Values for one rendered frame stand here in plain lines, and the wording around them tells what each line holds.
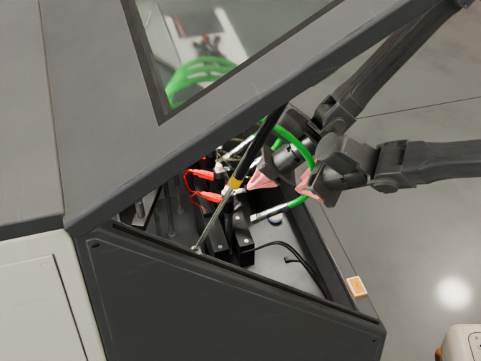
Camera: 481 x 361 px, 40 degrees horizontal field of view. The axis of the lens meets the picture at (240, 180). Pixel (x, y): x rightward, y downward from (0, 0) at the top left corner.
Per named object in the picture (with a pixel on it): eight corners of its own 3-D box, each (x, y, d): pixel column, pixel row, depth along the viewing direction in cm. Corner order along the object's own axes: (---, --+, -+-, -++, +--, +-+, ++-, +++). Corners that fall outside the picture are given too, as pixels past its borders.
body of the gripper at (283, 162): (257, 147, 146) (281, 127, 142) (288, 170, 151) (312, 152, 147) (258, 166, 141) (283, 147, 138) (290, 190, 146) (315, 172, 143)
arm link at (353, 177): (384, 189, 119) (390, 161, 121) (358, 171, 115) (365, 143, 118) (356, 194, 124) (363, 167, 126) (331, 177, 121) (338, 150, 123)
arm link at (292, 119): (350, 126, 136) (336, 111, 144) (313, 92, 131) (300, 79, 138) (309, 167, 139) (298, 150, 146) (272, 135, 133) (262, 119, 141)
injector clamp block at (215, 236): (254, 282, 166) (255, 242, 156) (216, 291, 164) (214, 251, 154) (220, 191, 190) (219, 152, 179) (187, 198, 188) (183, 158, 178)
